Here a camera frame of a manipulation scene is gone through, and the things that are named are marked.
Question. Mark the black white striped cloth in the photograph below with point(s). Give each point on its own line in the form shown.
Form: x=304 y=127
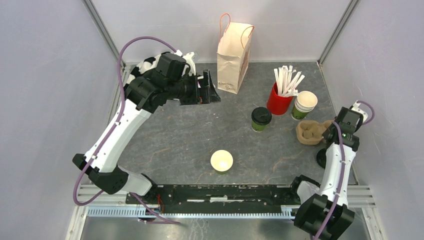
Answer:
x=144 y=66

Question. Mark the metal cable duct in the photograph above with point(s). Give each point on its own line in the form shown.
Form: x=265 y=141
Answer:
x=141 y=212

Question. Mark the red straw holder cup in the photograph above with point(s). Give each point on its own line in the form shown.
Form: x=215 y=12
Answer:
x=278 y=105

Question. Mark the paper takeout bag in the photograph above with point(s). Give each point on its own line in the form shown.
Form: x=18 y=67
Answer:
x=233 y=54

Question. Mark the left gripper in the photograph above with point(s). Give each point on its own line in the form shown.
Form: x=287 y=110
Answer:
x=214 y=97

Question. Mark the green paper coffee cup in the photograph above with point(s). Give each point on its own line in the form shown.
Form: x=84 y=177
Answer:
x=259 y=126

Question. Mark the black cup lid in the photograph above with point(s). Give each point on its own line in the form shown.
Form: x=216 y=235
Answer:
x=261 y=116
x=321 y=158

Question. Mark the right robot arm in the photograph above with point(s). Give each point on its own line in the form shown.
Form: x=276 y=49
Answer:
x=324 y=211

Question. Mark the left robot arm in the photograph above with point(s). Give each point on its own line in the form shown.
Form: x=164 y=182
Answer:
x=171 y=77

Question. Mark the white wrapped straws bundle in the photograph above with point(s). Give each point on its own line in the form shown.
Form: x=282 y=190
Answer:
x=287 y=80

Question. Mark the brown cardboard cup carrier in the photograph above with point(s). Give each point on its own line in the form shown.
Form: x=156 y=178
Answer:
x=310 y=132

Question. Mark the stack of paper cups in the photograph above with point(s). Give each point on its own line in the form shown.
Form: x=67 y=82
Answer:
x=304 y=103

